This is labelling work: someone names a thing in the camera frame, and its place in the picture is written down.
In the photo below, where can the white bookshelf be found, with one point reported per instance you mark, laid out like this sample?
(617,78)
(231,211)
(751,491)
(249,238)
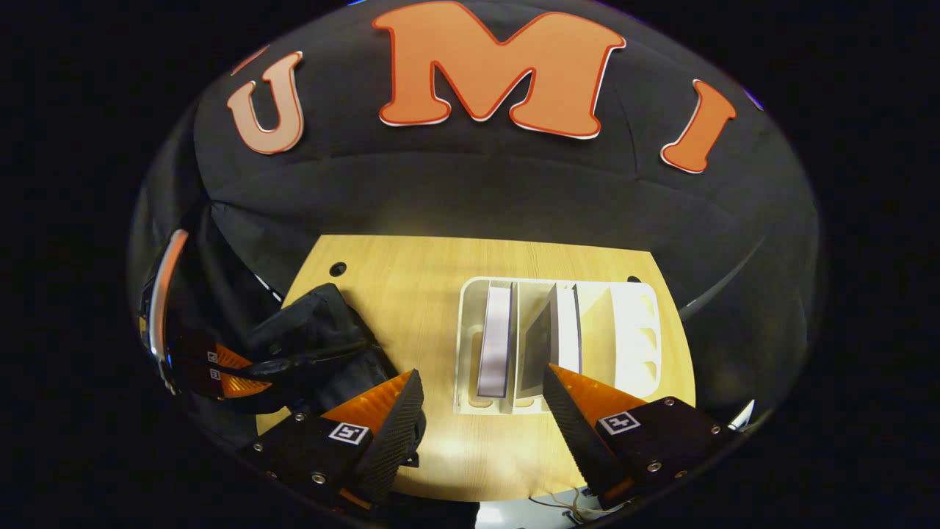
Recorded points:
(631,330)

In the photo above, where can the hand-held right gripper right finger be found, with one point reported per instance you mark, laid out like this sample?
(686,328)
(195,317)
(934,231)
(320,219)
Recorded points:
(569,426)

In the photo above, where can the grey book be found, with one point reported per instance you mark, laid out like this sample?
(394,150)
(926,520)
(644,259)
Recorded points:
(565,330)

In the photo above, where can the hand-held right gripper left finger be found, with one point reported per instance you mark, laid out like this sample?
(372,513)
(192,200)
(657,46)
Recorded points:
(393,433)

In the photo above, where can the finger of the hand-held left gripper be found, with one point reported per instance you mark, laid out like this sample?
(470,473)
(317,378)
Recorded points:
(239,383)
(224,358)

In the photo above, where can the black schoolbag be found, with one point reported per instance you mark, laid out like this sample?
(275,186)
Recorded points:
(316,323)

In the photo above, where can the blue book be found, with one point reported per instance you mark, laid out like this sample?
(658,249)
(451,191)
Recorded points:
(496,338)

